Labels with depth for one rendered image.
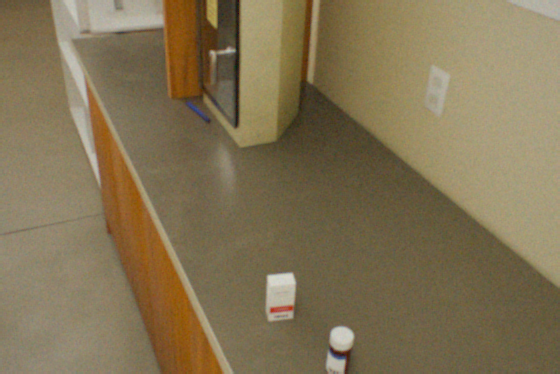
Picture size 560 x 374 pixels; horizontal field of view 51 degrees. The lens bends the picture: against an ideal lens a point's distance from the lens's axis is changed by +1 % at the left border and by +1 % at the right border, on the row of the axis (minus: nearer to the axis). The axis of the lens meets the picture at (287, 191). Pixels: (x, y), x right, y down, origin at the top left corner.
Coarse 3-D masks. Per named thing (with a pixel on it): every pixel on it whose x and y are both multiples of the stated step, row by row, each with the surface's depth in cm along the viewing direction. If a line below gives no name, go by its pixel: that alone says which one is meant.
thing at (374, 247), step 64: (128, 64) 209; (128, 128) 169; (192, 128) 172; (320, 128) 176; (192, 192) 144; (256, 192) 145; (320, 192) 147; (384, 192) 149; (192, 256) 124; (256, 256) 125; (320, 256) 126; (384, 256) 127; (448, 256) 129; (512, 256) 130; (256, 320) 110; (320, 320) 110; (384, 320) 111; (448, 320) 112; (512, 320) 113
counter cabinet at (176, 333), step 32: (96, 128) 234; (128, 192) 189; (128, 224) 204; (128, 256) 223; (160, 256) 158; (160, 288) 168; (160, 320) 180; (192, 320) 135; (160, 352) 194; (192, 352) 143
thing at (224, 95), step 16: (224, 0) 148; (224, 16) 150; (208, 32) 165; (224, 32) 153; (208, 48) 168; (224, 48) 155; (208, 64) 171; (224, 64) 158; (208, 80) 174; (224, 80) 160; (208, 96) 177; (224, 96) 163; (224, 112) 166
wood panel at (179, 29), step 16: (176, 0) 172; (192, 0) 174; (176, 16) 174; (192, 16) 176; (176, 32) 177; (192, 32) 179; (304, 32) 196; (176, 48) 179; (192, 48) 182; (304, 48) 199; (176, 64) 182; (192, 64) 184; (304, 64) 202; (176, 80) 185; (192, 80) 187; (304, 80) 206; (176, 96) 188
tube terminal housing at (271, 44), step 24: (240, 0) 142; (264, 0) 144; (288, 0) 150; (240, 24) 145; (264, 24) 147; (288, 24) 154; (264, 48) 151; (288, 48) 159; (240, 72) 152; (264, 72) 154; (288, 72) 164; (240, 96) 155; (264, 96) 158; (288, 96) 169; (240, 120) 159; (264, 120) 162; (288, 120) 175; (240, 144) 163
